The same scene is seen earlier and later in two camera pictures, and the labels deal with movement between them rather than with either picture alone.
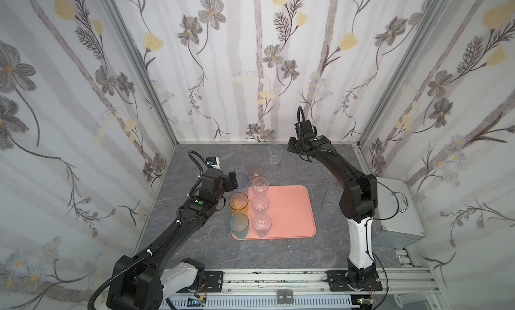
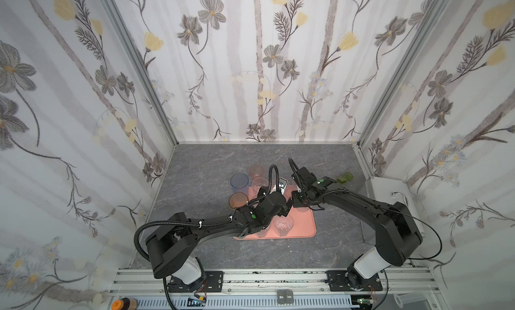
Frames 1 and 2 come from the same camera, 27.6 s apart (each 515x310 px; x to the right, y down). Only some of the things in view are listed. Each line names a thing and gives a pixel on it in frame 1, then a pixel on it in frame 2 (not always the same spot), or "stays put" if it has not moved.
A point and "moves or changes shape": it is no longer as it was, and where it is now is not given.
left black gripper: x=231 y=181 → x=279 y=197
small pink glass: x=255 y=171 stays put
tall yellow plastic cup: x=238 y=202 stays put
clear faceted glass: x=259 y=187 stays put
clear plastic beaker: x=402 y=298 stays put
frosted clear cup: x=331 y=201 moves or changes shape
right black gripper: x=293 y=145 → x=303 y=182
